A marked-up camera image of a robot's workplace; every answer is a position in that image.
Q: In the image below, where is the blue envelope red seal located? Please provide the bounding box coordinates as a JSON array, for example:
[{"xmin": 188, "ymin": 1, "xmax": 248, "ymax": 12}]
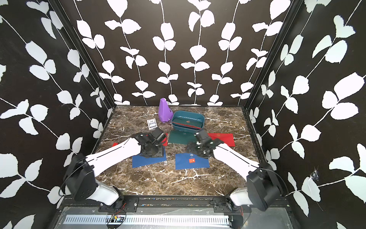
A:
[{"xmin": 175, "ymin": 153, "xmax": 210, "ymax": 170}]

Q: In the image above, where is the green envelope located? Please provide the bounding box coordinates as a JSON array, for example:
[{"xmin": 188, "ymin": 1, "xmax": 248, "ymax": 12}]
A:
[
  {"xmin": 172, "ymin": 122, "xmax": 202, "ymax": 129},
  {"xmin": 168, "ymin": 130, "xmax": 196, "ymax": 145}
]

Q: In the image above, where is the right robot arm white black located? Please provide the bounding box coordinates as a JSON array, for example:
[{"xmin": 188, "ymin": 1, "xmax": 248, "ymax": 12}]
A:
[{"xmin": 186, "ymin": 129, "xmax": 285, "ymax": 211}]

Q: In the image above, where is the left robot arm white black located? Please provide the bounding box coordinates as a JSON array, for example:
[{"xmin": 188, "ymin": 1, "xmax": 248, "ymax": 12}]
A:
[{"xmin": 61, "ymin": 128, "xmax": 166, "ymax": 209}]

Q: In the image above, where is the teal plastic storage box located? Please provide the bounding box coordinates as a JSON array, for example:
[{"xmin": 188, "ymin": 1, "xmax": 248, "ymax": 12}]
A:
[{"xmin": 171, "ymin": 110, "xmax": 205, "ymax": 133}]

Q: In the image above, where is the small white card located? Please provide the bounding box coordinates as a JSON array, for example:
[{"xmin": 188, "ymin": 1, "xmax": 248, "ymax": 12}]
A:
[{"xmin": 147, "ymin": 118, "xmax": 158, "ymax": 130}]

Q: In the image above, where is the purple pyramid metronome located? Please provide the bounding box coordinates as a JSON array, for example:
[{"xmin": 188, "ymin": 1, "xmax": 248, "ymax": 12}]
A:
[{"xmin": 158, "ymin": 98, "xmax": 173, "ymax": 123}]

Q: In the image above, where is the small green circuit board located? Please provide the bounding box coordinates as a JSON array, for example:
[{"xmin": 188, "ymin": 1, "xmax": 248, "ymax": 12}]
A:
[{"xmin": 107, "ymin": 215, "xmax": 125, "ymax": 224}]

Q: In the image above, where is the black aluminium front rail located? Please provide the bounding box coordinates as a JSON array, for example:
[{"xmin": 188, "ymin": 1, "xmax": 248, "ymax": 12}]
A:
[{"xmin": 57, "ymin": 195, "xmax": 292, "ymax": 214}]

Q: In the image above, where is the white perforated cable tray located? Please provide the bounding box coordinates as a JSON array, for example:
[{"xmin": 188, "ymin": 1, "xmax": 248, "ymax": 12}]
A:
[{"xmin": 62, "ymin": 215, "xmax": 232, "ymax": 227}]

